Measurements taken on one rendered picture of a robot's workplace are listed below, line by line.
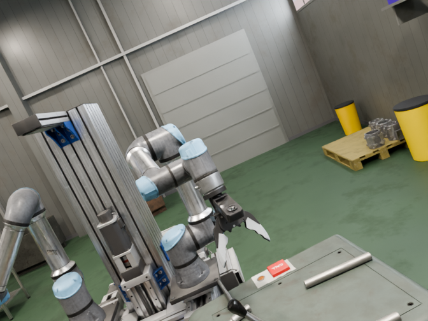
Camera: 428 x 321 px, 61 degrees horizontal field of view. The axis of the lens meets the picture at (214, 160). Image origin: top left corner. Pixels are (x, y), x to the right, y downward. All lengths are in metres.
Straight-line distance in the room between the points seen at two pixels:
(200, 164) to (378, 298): 0.55
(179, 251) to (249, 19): 7.59
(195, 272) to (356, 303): 0.76
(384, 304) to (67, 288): 1.20
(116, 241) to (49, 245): 0.31
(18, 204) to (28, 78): 7.60
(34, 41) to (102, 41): 1.46
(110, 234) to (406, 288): 1.14
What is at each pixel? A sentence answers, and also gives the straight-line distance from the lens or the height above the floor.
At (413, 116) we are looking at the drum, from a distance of 4.95.
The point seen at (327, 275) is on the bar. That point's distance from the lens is 1.10.
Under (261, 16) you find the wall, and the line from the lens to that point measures 8.82.
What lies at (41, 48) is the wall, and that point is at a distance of 9.09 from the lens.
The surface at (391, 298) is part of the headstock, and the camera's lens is 1.00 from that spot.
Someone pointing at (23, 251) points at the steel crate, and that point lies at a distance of 8.37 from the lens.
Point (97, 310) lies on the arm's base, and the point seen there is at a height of 1.21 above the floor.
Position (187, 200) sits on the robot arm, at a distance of 1.51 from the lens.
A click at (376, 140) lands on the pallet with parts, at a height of 0.28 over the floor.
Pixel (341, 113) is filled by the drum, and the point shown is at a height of 0.47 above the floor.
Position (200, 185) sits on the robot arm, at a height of 1.64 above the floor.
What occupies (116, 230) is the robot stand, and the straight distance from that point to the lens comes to 1.64.
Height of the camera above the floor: 1.86
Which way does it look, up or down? 10 degrees down
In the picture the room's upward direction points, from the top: 24 degrees counter-clockwise
